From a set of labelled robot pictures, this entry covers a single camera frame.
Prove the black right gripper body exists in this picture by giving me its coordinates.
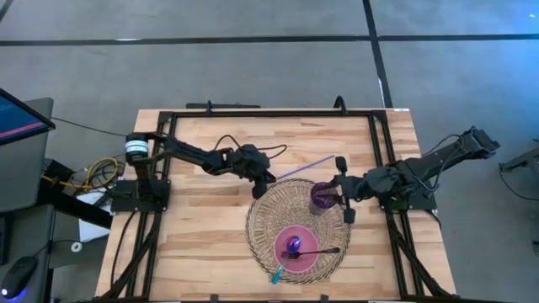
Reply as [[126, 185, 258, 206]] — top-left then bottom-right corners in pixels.
[[332, 167, 392, 202]]

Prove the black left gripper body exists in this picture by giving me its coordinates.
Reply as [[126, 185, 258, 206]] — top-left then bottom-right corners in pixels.
[[229, 144, 278, 184]]

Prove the purple transparent cup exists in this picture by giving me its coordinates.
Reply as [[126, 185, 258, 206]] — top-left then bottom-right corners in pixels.
[[309, 180, 340, 216]]

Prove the black fork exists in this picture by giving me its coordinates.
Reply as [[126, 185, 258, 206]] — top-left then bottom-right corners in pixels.
[[280, 247, 341, 260]]

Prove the blue spoon with teal handle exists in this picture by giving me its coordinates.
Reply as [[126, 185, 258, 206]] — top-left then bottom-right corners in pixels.
[[270, 235, 303, 286]]

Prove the pink round plate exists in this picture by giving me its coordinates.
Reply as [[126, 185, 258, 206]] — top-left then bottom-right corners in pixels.
[[273, 225, 320, 274]]

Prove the round woven straw placemat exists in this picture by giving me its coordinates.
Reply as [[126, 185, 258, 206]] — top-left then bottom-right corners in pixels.
[[245, 178, 352, 285]]

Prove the purple drinking straw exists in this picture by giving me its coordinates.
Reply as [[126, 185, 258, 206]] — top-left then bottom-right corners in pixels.
[[276, 154, 337, 181]]

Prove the white paper sheet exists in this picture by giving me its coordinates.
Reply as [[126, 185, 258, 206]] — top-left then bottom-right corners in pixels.
[[78, 191, 112, 243]]

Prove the computer monitor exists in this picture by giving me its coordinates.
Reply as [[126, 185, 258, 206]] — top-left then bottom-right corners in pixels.
[[0, 97, 56, 214]]

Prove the desk monitor with blue screen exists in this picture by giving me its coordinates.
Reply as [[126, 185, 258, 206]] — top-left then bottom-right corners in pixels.
[[0, 87, 56, 147]]

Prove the black computer mouse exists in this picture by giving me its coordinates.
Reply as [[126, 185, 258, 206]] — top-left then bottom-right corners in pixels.
[[1, 255, 39, 300]]

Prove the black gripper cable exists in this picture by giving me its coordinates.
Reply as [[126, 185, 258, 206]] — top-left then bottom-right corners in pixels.
[[212, 134, 289, 163]]

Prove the black metal table frame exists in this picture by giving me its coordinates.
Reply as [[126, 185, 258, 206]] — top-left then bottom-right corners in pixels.
[[95, 99, 460, 303]]

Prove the yellow coiled cable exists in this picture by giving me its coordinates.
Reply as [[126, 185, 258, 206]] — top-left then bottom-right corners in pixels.
[[40, 157, 121, 192]]

